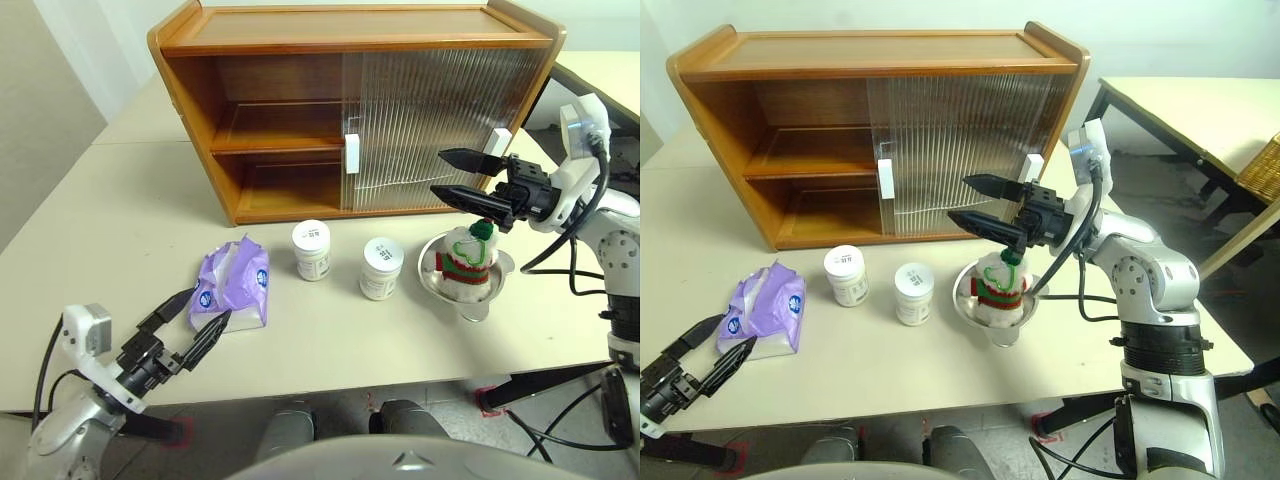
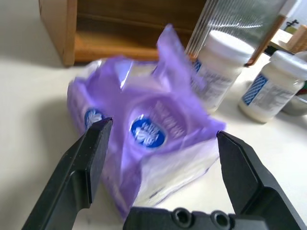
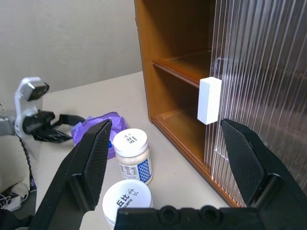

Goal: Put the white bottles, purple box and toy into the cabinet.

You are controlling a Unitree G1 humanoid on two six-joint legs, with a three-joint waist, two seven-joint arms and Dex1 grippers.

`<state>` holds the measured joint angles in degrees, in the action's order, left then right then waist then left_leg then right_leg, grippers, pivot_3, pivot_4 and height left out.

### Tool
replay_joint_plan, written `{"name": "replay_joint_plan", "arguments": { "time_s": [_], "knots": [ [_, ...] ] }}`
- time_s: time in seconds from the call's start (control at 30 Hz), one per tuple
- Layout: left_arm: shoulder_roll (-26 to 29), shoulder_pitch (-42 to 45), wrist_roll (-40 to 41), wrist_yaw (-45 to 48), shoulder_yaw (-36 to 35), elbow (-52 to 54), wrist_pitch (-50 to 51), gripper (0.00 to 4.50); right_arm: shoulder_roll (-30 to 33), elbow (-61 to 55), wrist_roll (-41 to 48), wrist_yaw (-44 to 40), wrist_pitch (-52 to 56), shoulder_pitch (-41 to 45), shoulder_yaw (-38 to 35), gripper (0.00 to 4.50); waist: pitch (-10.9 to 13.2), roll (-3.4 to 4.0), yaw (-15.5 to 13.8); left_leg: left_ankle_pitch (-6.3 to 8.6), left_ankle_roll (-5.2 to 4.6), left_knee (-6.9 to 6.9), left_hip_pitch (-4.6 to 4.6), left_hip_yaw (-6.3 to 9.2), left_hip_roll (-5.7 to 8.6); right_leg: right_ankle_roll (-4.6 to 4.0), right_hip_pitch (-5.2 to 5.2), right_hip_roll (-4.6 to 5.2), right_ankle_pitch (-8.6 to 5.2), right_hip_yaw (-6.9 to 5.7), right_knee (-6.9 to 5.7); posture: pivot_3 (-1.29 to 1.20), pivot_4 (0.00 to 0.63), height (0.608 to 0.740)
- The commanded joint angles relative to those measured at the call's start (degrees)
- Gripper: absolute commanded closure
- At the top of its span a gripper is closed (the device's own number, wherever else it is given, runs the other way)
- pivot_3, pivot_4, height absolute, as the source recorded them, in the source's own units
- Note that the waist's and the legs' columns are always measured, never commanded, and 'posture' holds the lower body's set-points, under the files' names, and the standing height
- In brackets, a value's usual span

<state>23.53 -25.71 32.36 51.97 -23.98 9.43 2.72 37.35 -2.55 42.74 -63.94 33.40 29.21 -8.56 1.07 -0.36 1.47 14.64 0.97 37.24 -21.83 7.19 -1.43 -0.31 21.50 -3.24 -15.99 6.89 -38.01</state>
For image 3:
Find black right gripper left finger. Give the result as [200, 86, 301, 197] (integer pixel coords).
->
[27, 119, 113, 230]

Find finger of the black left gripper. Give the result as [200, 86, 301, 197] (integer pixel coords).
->
[32, 129, 72, 144]
[51, 114, 86, 127]

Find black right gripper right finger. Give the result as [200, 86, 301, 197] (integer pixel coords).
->
[220, 119, 307, 230]

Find purple soft pack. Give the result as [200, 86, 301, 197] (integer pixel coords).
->
[71, 111, 129, 161]

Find white mayonnaise bottle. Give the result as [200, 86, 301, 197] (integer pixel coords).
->
[112, 128, 154, 185]
[102, 179, 154, 230]

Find white block door handle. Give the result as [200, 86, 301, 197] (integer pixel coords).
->
[197, 77, 223, 125]

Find ribbed clear sliding door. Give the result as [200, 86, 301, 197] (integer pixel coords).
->
[203, 0, 307, 208]

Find wooden cabinet shelf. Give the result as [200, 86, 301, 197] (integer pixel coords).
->
[152, 50, 213, 89]

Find wooden cabinet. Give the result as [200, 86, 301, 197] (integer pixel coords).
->
[133, 0, 307, 209]

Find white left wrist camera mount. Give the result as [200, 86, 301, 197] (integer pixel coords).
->
[13, 76, 50, 139]

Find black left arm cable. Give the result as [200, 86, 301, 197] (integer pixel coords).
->
[18, 136, 34, 186]

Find white cable bundle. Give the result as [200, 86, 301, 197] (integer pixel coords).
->
[0, 184, 29, 213]

